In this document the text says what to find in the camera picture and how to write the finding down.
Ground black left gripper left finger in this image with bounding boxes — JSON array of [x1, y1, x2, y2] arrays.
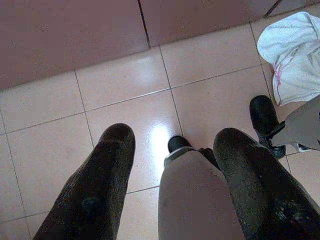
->
[[32, 122, 136, 240]]

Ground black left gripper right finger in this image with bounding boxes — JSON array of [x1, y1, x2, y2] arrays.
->
[[213, 127, 320, 240]]

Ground grey robot left leg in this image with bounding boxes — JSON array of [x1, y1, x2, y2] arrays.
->
[[157, 146, 247, 240]]

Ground grey robot leg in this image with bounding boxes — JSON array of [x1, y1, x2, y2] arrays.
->
[[271, 94, 320, 152], [157, 146, 247, 240]]

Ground grey robot right leg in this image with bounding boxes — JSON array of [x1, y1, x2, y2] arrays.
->
[[271, 94, 320, 152]]

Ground black robot left foot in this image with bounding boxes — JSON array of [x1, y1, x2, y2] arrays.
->
[[167, 135, 193, 161]]

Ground white cloth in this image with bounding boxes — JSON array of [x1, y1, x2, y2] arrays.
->
[[256, 11, 320, 106]]

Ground brown cabinet door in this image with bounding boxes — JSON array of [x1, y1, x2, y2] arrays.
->
[[0, 0, 151, 90], [138, 0, 283, 48]]

